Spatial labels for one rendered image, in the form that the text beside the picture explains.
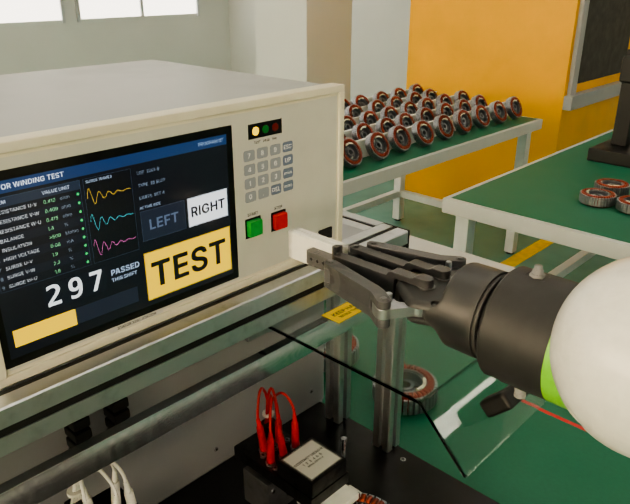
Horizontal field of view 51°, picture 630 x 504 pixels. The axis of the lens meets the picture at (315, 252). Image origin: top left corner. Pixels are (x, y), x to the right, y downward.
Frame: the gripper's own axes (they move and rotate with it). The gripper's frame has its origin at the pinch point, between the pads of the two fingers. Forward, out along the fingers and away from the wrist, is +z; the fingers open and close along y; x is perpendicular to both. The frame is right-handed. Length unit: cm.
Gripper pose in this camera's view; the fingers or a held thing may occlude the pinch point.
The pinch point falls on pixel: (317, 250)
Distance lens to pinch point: 66.0
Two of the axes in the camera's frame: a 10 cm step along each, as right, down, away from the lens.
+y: 6.9, -2.8, 6.7
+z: -7.2, -2.7, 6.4
